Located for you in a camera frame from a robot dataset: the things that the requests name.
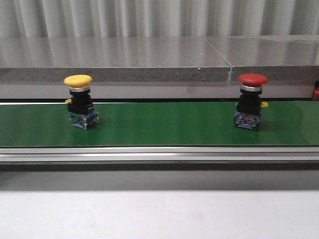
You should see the yellow push button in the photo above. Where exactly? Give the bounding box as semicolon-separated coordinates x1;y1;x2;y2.
64;75;99;129

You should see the red push button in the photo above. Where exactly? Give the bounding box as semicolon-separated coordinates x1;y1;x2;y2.
233;73;268;130

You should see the green conveyor belt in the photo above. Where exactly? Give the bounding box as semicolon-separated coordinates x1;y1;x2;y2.
0;101;319;147

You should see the grey stone slab right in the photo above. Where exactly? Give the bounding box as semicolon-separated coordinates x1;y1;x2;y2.
206;35;319;85

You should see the grey stone slab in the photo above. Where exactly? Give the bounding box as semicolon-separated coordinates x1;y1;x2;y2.
0;37;229;84
206;35;319;85

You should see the grey stone slab left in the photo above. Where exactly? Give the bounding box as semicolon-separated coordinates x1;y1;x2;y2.
0;37;229;84

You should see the red plastic tray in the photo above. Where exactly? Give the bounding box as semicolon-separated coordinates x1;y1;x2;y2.
312;81;319;101

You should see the white pleated curtain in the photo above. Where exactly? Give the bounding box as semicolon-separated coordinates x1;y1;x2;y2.
0;0;319;37

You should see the aluminium conveyor frame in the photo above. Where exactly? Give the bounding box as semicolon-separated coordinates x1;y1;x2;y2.
0;146;319;165

